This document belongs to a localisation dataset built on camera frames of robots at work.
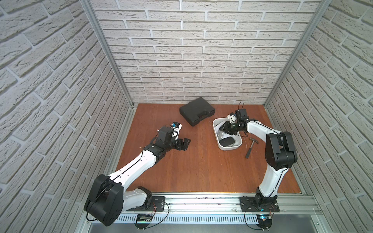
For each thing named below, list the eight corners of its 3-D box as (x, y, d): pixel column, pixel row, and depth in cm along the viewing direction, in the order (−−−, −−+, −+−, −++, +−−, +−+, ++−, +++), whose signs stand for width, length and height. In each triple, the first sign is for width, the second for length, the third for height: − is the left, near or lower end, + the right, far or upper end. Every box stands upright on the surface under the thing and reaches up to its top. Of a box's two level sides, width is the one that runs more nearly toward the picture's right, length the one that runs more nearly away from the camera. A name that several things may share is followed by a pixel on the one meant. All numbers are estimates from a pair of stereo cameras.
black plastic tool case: (192, 127, 107) (192, 122, 103) (178, 111, 117) (177, 106, 113) (215, 113, 116) (216, 109, 112) (200, 99, 126) (200, 95, 122)
